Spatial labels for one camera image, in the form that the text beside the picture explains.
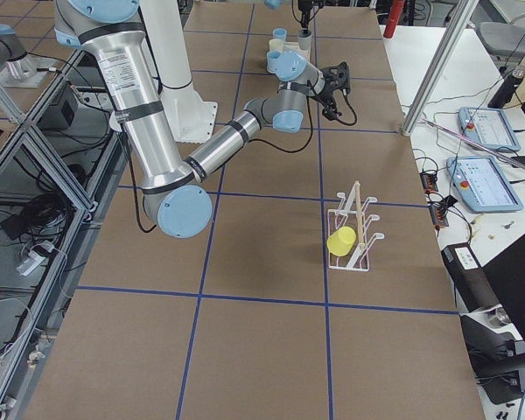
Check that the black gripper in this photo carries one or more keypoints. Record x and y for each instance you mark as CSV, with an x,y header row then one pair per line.
x,y
305,17
325,97

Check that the grey plastic cup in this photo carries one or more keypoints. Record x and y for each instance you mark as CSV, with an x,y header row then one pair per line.
x,y
304,39

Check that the yellow plastic cup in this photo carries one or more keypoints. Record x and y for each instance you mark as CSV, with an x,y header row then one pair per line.
x,y
341,241

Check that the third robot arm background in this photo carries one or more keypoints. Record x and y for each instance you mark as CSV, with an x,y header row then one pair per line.
x,y
11,48

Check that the light blue cup back-left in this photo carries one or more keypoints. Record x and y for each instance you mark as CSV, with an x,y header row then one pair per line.
x,y
279,33

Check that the cream plastic cup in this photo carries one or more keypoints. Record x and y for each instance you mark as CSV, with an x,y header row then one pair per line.
x,y
276,45

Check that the light blue cup back-right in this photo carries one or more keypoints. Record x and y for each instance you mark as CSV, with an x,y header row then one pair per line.
x,y
272,59

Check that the steel cup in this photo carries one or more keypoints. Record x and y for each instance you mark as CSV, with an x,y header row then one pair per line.
x,y
500,318

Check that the cream plastic tray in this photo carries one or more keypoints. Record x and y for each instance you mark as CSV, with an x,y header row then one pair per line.
x,y
291,63

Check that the red cylinder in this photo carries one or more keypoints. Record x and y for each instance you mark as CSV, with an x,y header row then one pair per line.
x,y
394,15

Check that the far teach pendant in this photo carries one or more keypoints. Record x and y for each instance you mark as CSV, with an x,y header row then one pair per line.
x,y
489,127

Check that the teach pendant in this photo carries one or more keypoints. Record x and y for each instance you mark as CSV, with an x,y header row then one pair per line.
x,y
489,127
482,186

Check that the white office chair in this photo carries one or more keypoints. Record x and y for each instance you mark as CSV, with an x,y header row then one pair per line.
x,y
502,40

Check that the near teach pendant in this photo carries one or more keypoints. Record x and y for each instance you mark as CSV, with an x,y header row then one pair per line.
x,y
482,186

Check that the black labelled box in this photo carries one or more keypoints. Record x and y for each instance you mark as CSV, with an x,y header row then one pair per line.
x,y
473,291

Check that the black Huawei monitor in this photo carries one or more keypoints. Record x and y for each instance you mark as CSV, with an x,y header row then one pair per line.
x,y
506,275

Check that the black monitor stand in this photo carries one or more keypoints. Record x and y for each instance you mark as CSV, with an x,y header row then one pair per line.
x,y
498,360

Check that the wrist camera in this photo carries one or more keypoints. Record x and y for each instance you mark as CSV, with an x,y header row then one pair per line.
x,y
331,113

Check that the white wire cup rack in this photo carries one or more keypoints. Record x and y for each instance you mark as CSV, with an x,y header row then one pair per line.
x,y
353,212

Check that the aluminium frame post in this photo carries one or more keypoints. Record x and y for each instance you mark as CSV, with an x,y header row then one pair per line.
x,y
446,46

